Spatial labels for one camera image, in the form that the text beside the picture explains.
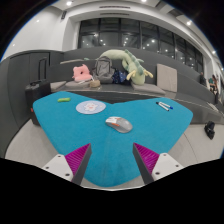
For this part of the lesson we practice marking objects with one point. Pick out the tan woven hat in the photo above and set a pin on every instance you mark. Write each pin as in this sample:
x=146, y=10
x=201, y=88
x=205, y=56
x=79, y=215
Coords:
x=95, y=84

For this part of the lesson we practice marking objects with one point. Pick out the navy patterned bag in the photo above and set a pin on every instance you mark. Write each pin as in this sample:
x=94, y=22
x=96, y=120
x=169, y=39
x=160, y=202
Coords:
x=119, y=76

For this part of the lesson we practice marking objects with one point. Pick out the upright grey square cushion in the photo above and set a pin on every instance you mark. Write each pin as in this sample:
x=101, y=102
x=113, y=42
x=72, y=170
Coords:
x=166, y=77

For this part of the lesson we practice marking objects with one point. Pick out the green dragon plush toy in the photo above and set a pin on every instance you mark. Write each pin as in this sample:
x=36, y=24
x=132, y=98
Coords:
x=136, y=73

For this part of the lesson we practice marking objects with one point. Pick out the small green eraser block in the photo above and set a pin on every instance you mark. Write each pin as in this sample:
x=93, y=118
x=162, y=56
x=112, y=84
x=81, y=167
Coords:
x=63, y=99

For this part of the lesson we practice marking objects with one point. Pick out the grey backpack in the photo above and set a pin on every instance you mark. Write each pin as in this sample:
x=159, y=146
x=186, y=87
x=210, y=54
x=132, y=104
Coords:
x=103, y=70

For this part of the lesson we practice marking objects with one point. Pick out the black bag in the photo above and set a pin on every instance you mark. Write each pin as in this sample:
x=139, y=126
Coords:
x=210, y=130

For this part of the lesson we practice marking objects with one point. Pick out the flat grey seat cushion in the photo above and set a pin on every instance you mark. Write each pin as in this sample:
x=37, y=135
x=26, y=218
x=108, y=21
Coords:
x=148, y=88
x=57, y=85

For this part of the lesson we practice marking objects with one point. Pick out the grey stepped seating bench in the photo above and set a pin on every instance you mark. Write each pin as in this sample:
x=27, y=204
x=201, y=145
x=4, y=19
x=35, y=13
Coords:
x=186, y=83

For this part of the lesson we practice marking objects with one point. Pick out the ceiling spot lights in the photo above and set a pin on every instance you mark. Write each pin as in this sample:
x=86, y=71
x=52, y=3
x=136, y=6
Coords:
x=69, y=3

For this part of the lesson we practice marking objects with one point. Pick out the grey computer mouse orange accents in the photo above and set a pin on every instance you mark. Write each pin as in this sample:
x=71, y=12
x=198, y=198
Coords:
x=120, y=125

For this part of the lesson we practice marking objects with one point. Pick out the person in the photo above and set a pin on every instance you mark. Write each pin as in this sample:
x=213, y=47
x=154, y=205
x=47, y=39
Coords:
x=202, y=78
x=213, y=84

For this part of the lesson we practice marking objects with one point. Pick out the dark grey wall cabinet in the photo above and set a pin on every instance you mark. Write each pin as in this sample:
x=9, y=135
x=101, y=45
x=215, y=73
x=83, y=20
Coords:
x=23, y=73

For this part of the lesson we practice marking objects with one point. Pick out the black suitcase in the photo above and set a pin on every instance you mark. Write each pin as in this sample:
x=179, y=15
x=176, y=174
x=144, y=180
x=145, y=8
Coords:
x=35, y=93

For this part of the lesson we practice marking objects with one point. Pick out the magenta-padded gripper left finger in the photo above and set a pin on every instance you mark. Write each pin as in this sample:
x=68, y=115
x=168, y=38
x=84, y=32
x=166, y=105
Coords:
x=77, y=159

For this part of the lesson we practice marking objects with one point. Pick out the pink plush cushion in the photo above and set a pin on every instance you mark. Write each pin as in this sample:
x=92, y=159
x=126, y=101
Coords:
x=81, y=73

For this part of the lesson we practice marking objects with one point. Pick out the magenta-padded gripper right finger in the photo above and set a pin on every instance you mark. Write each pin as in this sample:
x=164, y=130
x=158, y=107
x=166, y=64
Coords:
x=148, y=159

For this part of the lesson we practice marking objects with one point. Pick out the black wall speaker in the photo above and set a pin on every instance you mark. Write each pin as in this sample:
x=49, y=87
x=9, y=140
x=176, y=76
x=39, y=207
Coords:
x=63, y=14

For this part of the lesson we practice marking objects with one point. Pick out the white marker blue cap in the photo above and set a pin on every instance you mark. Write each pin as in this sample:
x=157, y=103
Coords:
x=166, y=105

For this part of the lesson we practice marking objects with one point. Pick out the round pale blue mouse pad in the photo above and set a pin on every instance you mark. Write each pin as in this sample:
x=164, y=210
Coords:
x=90, y=107

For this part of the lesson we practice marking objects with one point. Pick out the dark glass window wall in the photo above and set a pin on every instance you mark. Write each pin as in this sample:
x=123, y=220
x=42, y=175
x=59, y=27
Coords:
x=110, y=33

